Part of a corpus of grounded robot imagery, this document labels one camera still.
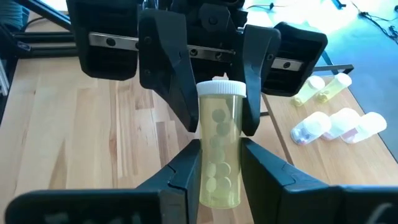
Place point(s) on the black aluminium rig frame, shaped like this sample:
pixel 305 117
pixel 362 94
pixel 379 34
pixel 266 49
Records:
pixel 37 43

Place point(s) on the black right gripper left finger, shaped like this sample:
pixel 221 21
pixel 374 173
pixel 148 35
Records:
pixel 183 186

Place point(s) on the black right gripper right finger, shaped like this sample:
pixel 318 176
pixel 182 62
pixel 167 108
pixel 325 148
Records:
pixel 273 193

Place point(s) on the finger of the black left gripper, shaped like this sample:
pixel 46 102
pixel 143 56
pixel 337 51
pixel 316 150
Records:
pixel 168 68
pixel 256 56

